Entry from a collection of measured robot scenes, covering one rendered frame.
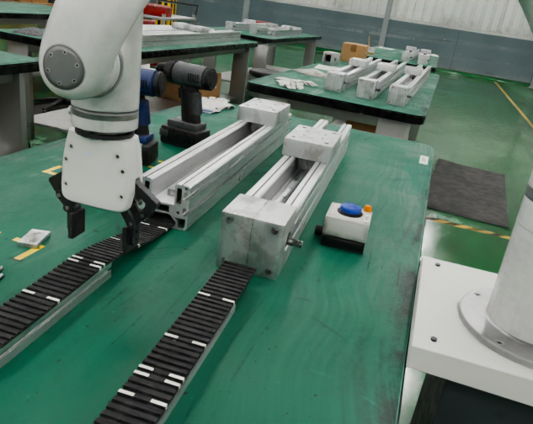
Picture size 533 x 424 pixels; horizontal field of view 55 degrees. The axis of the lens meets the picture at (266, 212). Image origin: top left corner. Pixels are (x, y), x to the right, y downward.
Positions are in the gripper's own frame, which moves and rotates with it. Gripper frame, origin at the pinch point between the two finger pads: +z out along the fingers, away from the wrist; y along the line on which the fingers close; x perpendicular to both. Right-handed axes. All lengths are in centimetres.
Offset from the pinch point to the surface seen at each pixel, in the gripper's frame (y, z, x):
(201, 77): -13, -13, 67
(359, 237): 34.7, 2.8, 27.2
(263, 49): -126, 19, 544
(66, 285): 1.4, 2.5, -10.3
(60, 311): 2.0, 4.9, -12.6
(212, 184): 5.0, 0.6, 30.8
